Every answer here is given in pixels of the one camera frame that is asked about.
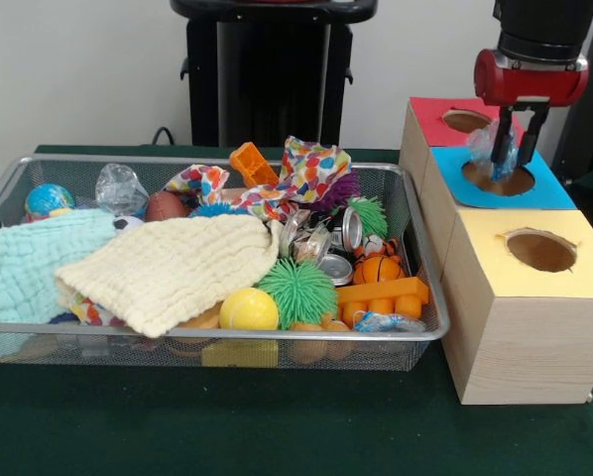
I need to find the bottle with blue label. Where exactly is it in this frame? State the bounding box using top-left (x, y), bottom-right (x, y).
top-left (353, 310), bottom-right (426, 333)
top-left (465, 118), bottom-right (524, 182)

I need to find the orange toy basketball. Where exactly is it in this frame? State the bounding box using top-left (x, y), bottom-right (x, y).
top-left (351, 255), bottom-right (406, 287)

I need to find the mint waffle cloth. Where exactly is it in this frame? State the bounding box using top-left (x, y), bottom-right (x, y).
top-left (0, 207), bottom-right (117, 323)

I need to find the long orange toy block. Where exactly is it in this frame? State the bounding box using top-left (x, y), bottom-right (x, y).
top-left (335, 276), bottom-right (430, 328)

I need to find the wooden box with three holes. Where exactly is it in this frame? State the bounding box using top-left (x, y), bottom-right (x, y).
top-left (399, 95), bottom-right (593, 406)

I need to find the cream waffle cloth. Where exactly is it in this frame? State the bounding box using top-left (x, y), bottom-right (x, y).
top-left (54, 213), bottom-right (284, 339)

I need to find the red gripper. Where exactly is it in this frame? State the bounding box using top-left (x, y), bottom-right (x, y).
top-left (473, 48), bottom-right (590, 173)

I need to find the blue globe ball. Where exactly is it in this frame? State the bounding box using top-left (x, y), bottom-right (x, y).
top-left (24, 182), bottom-right (76, 222)

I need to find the colourful dotted cloth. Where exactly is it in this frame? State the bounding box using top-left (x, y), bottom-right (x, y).
top-left (163, 135), bottom-right (353, 223)

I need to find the yellow ball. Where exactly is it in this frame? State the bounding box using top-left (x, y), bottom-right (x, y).
top-left (218, 287), bottom-right (281, 331)

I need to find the large green spiky ball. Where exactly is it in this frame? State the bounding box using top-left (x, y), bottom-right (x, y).
top-left (256, 257), bottom-right (340, 331)

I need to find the silver mesh bin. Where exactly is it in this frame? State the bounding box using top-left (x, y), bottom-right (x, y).
top-left (0, 153), bottom-right (450, 372)

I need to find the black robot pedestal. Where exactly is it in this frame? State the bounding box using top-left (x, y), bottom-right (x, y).
top-left (170, 0), bottom-right (380, 148)

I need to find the dark green table cloth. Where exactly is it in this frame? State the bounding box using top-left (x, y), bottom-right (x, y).
top-left (0, 143), bottom-right (593, 476)

